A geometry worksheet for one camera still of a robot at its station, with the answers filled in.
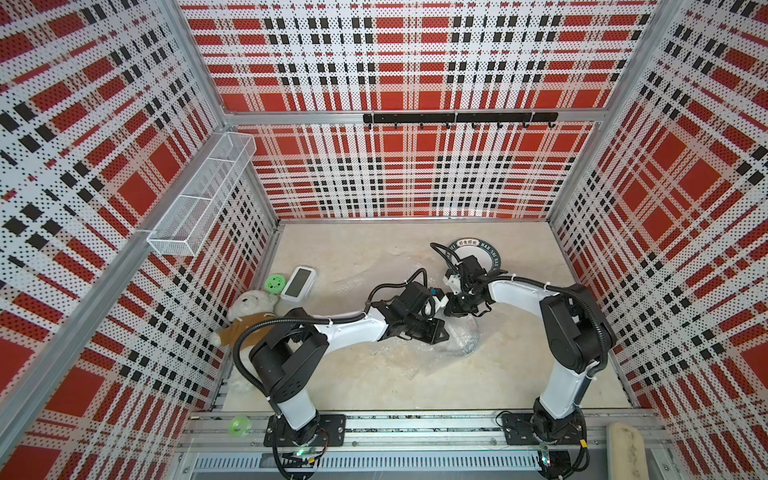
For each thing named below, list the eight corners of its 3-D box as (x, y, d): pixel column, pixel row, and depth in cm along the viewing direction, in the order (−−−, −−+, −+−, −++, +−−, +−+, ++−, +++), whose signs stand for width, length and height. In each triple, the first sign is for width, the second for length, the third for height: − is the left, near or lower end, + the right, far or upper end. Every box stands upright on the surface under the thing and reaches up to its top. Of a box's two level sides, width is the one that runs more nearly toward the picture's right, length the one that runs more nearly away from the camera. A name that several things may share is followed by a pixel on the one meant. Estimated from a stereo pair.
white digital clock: (284, 300, 99) (280, 293, 96) (299, 271, 107) (296, 264, 104) (305, 304, 98) (301, 298, 95) (318, 275, 106) (316, 268, 103)
